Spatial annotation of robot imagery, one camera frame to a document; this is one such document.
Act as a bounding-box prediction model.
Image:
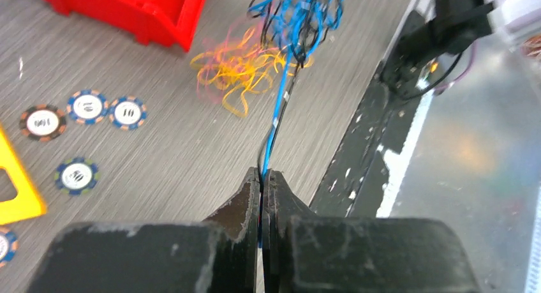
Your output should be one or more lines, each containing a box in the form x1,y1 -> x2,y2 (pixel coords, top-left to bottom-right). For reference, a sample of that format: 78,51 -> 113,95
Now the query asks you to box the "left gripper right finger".
262,170 -> 481,292

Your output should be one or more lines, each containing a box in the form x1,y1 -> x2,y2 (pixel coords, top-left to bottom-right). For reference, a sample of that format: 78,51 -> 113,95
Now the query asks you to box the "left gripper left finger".
27,167 -> 260,292

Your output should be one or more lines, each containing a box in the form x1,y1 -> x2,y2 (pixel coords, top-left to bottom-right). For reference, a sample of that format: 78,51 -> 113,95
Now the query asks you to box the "yellow cable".
189,26 -> 316,119

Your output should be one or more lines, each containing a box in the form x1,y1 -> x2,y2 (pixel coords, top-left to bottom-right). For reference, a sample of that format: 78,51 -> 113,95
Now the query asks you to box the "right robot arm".
378,0 -> 540,101

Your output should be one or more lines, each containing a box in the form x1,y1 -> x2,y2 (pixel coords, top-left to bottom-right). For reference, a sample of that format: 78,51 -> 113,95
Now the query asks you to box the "poker chip blue right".
108,96 -> 147,130

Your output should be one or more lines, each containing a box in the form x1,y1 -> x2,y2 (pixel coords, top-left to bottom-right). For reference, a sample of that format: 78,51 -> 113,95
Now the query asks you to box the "poker chip blue upper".
66,89 -> 109,125

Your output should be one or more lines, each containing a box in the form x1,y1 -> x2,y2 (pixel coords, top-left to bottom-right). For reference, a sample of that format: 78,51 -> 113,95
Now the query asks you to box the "poker chip left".
1,227 -> 19,267

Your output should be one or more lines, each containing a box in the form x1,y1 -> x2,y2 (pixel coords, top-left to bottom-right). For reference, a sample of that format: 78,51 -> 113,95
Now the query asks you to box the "poker chip brown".
19,104 -> 67,142

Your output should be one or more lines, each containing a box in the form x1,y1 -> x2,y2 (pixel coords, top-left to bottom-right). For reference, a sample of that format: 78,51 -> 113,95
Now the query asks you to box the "red compartment bin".
44,0 -> 205,52

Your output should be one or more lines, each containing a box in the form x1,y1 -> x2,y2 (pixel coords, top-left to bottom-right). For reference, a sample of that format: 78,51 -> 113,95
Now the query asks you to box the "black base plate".
310,63 -> 433,218

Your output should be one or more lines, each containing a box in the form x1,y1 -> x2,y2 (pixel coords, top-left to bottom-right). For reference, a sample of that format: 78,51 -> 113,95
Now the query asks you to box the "yellow triangle frame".
1,128 -> 47,225

